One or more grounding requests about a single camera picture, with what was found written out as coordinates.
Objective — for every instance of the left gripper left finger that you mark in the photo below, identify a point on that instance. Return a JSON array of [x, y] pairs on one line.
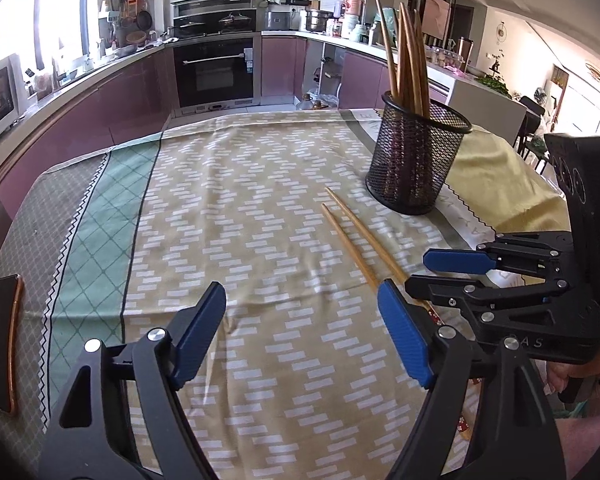
[[90, 435]]

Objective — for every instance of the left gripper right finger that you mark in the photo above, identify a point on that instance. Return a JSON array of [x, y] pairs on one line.
[[514, 436]]

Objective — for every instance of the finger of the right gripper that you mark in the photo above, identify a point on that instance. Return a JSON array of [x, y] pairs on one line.
[[434, 289], [458, 261]]

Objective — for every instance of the wooden chopstick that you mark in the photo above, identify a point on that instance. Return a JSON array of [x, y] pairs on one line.
[[369, 275], [398, 274]]

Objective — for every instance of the black mesh utensil holder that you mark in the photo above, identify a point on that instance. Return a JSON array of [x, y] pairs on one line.
[[413, 156]]

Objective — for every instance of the pink lower kitchen cabinets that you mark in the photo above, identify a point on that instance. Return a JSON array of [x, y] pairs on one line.
[[122, 101]]

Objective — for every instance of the right hand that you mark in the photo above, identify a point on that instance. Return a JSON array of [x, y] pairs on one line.
[[560, 374]]

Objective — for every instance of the yellow cloth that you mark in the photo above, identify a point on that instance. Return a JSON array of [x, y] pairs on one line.
[[501, 189]]

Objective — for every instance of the smartphone with orange case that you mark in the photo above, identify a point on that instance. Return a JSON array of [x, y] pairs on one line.
[[11, 291]]

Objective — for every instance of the patterned beige green tablecloth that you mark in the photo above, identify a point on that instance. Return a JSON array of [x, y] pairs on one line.
[[301, 380]]

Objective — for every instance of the chopstick in holder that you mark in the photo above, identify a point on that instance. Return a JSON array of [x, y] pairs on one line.
[[394, 90], [422, 66], [414, 59], [405, 72]]

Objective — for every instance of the green vegetables on counter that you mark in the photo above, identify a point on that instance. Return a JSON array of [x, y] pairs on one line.
[[495, 84]]

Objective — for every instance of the pink thermos kettle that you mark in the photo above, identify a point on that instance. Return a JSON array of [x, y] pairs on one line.
[[354, 7]]

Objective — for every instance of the steel stock pot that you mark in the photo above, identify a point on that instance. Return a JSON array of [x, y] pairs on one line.
[[315, 20]]

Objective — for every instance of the black built-in oven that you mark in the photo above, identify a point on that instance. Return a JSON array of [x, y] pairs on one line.
[[214, 72]]

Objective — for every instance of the white microwave oven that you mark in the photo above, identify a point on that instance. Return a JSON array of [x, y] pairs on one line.
[[13, 94]]

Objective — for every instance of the stove hood with pots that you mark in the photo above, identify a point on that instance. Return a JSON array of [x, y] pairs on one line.
[[194, 18]]

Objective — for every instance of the right camera box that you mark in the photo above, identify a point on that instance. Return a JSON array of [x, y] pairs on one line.
[[576, 163]]

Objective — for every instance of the pink wall painting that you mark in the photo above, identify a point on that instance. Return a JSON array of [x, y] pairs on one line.
[[436, 18]]

